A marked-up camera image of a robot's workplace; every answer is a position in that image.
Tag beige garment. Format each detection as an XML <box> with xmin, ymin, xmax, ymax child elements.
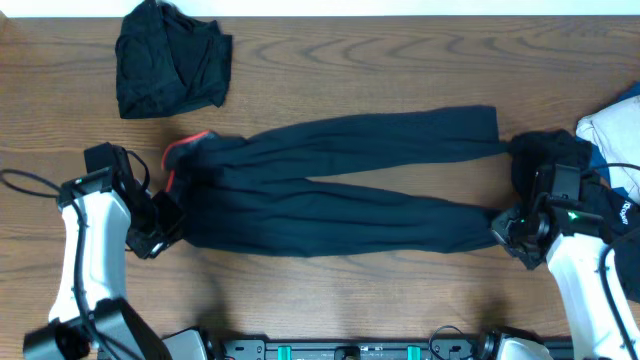
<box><xmin>575</xmin><ymin>94</ymin><xmax>640</xmax><ymax>205</ymax></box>

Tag folded black shirt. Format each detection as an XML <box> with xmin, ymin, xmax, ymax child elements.
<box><xmin>115</xmin><ymin>0</ymin><xmax>233</xmax><ymax>119</ymax></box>

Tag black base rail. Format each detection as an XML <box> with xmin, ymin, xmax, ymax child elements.
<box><xmin>214</xmin><ymin>337</ymin><xmax>576</xmax><ymax>360</ymax></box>

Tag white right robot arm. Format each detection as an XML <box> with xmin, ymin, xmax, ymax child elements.
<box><xmin>491</xmin><ymin>164</ymin><xmax>639</xmax><ymax>359</ymax></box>

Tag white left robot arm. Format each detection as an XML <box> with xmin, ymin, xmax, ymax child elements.
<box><xmin>23</xmin><ymin>143</ymin><xmax>209</xmax><ymax>360</ymax></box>

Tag black leggings with orange waistband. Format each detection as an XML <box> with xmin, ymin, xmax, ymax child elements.
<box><xmin>161</xmin><ymin>105</ymin><xmax>505</xmax><ymax>257</ymax></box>

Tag black garment with white logo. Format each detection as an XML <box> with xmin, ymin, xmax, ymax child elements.
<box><xmin>507</xmin><ymin>129</ymin><xmax>640</xmax><ymax>304</ymax></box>

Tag blue garment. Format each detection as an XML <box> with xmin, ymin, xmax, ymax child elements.
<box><xmin>574</xmin><ymin>82</ymin><xmax>640</xmax><ymax>201</ymax></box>

